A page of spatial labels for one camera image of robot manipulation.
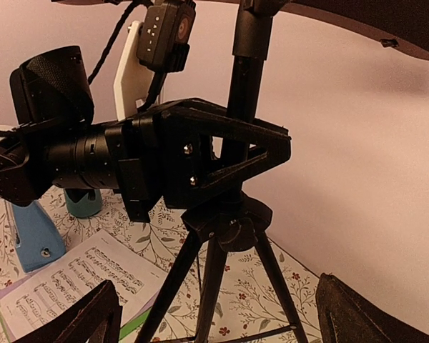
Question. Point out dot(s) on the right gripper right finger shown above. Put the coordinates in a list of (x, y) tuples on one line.
[(346, 316)]

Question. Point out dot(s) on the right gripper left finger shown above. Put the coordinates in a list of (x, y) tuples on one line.
[(96, 317)]

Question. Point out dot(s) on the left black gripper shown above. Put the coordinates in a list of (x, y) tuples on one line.
[(167, 154)]

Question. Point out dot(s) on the white sheet music page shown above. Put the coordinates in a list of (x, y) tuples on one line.
[(52, 290)]

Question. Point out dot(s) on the black music stand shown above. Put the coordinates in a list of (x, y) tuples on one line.
[(219, 214)]

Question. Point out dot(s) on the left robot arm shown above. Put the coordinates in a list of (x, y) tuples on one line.
[(56, 142)]

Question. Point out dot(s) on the green paper sheet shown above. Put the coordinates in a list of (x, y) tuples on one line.
[(127, 329)]

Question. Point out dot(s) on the blue metronome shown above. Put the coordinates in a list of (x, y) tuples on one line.
[(36, 239)]

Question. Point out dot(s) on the purple paper sheet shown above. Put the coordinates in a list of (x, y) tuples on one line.
[(5, 314)]

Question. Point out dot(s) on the teal cylinder cup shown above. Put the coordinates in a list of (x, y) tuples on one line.
[(83, 203)]

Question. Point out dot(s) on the floral table mat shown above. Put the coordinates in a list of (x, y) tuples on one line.
[(247, 303)]

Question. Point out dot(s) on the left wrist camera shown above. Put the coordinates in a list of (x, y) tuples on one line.
[(163, 43)]

